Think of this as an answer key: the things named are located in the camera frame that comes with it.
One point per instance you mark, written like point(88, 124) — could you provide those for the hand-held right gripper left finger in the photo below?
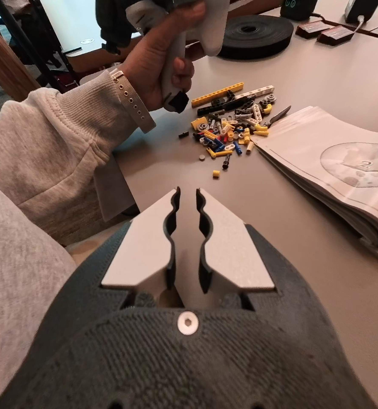
point(141, 252)

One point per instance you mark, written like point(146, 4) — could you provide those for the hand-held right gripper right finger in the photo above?
point(237, 255)

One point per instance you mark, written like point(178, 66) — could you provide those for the pile of lego pieces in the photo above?
point(233, 124)

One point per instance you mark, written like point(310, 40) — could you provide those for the person's left hand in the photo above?
point(153, 64)

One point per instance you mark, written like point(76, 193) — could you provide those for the white table leg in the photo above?
point(115, 188)

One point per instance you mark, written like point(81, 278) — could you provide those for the black device green lights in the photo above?
point(297, 8)

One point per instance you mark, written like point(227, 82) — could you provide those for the white desk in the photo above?
point(80, 22)

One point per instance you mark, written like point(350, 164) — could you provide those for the person's grey hoodie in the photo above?
point(16, 287)

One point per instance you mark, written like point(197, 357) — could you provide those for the open instruction booklet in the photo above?
point(336, 169)

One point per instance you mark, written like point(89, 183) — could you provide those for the red plastic crate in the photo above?
point(66, 83)

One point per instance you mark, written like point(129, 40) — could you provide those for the dark grey device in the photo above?
point(363, 9)

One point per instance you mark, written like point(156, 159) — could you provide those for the black tripod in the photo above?
point(32, 41)

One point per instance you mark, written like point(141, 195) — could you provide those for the wooden post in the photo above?
point(6, 64)

